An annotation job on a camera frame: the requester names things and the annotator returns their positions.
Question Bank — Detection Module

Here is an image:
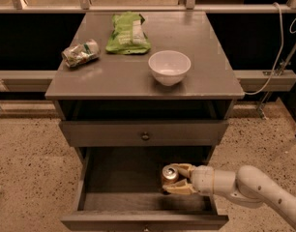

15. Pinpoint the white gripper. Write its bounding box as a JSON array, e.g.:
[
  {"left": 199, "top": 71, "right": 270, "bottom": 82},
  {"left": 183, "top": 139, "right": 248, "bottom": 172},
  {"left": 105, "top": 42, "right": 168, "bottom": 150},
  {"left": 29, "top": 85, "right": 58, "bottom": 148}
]
[{"left": 163, "top": 163, "right": 215, "bottom": 196}]

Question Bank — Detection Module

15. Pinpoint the orange soda can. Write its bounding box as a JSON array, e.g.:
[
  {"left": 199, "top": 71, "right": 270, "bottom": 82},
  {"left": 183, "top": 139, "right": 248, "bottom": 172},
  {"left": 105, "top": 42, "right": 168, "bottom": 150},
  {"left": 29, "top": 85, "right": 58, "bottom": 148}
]
[{"left": 162, "top": 165, "right": 179, "bottom": 185}]

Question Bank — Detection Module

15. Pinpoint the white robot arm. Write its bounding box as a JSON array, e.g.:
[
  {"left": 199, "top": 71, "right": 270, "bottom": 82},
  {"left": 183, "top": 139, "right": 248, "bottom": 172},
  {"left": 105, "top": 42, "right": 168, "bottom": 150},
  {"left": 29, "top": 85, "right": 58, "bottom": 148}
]
[{"left": 162, "top": 163, "right": 296, "bottom": 231}]

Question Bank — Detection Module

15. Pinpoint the round brass drawer knob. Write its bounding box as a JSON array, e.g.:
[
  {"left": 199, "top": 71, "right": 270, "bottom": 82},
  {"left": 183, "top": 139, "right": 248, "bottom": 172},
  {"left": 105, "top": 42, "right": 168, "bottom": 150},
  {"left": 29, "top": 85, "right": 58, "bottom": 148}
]
[{"left": 141, "top": 131, "right": 150, "bottom": 141}]

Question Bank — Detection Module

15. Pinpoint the open grey drawer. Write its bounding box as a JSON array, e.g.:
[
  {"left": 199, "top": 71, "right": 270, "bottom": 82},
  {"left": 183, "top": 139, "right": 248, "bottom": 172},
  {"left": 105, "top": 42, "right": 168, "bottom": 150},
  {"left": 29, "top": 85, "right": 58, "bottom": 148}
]
[{"left": 61, "top": 147, "right": 228, "bottom": 232}]

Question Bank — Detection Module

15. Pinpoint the grey wooden drawer cabinet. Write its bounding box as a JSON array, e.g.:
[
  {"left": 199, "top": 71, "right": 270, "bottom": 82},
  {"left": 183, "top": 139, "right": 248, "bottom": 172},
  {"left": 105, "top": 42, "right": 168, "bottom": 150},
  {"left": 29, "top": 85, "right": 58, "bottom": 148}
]
[{"left": 45, "top": 11, "right": 244, "bottom": 162}]

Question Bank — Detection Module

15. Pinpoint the closed upper grey drawer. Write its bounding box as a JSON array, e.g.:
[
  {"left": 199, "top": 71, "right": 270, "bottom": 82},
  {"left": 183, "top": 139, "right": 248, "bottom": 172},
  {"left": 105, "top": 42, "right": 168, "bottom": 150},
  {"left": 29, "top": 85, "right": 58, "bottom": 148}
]
[{"left": 60, "top": 120, "right": 228, "bottom": 147}]

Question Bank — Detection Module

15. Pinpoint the crushed green white can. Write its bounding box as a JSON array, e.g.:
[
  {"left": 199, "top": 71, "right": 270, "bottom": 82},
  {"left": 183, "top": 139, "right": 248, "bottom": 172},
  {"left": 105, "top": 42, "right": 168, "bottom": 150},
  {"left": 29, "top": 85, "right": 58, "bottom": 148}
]
[{"left": 61, "top": 39, "right": 101, "bottom": 68}]

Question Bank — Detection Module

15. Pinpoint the white ceramic bowl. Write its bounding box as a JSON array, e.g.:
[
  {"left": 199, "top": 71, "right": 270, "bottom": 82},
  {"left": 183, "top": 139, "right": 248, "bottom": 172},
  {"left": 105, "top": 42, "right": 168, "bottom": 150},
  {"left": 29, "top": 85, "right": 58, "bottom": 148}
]
[{"left": 148, "top": 50, "right": 192, "bottom": 86}]

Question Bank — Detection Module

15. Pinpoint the green chip bag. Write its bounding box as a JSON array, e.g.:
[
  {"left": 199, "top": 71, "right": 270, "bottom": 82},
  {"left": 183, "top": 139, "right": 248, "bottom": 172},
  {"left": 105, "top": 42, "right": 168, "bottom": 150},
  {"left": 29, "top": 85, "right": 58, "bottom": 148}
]
[{"left": 105, "top": 12, "right": 151, "bottom": 55}]

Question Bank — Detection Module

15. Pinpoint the white cable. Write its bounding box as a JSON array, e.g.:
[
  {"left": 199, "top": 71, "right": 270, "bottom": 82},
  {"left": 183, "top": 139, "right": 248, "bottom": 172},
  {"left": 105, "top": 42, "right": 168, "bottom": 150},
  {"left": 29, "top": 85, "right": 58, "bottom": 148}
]
[{"left": 244, "top": 1, "right": 296, "bottom": 97}]

